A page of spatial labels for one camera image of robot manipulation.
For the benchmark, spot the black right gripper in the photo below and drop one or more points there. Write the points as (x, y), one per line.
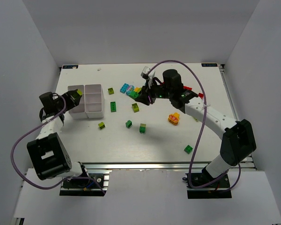
(148, 94)

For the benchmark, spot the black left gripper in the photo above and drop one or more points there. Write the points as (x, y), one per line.
(69, 99)

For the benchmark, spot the green yellow lego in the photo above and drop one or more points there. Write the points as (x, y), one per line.
(76, 94)

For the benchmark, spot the lime rounded lego brick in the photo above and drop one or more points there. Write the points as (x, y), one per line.
(133, 94)

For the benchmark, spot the dark green small lego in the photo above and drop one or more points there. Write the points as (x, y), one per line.
(128, 123)

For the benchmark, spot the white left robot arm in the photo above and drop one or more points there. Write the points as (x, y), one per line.
(47, 152)

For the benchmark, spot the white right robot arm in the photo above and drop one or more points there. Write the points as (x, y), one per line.
(237, 136)

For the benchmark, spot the yellow lego brick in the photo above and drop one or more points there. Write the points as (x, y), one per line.
(137, 90)

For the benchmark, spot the teal printed round lego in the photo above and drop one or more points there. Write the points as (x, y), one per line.
(129, 89)

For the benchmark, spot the lime sloped lego center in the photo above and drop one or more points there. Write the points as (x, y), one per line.
(135, 108)

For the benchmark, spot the white compartment container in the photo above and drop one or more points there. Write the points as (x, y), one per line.
(92, 102)

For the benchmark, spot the blue long lego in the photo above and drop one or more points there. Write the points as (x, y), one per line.
(124, 88)

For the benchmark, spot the blue label left corner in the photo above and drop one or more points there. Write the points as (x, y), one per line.
(69, 66)

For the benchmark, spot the blue label corner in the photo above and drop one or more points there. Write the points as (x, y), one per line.
(209, 65)
(69, 66)

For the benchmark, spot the green and pale lego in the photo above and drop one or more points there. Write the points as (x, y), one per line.
(142, 128)

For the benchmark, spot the lime small lego near container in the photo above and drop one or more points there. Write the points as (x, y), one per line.
(110, 91)

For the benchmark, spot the dark green long lego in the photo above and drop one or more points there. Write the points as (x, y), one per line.
(113, 107)

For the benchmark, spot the yellow orange flower lego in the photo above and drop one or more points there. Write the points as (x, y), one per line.
(174, 118)

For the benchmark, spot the olive lime small lego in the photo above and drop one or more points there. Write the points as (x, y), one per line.
(101, 125)

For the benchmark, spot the green square lego front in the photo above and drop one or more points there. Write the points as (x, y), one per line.
(188, 149)

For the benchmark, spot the blue label right corner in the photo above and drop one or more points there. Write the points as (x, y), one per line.
(209, 65)

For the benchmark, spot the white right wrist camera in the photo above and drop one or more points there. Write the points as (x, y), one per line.
(148, 76)

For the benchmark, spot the aluminium table front rail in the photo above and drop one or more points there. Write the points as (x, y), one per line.
(245, 165)

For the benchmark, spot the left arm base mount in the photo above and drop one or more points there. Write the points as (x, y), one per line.
(95, 183)

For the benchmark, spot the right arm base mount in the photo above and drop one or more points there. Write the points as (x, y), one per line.
(217, 190)

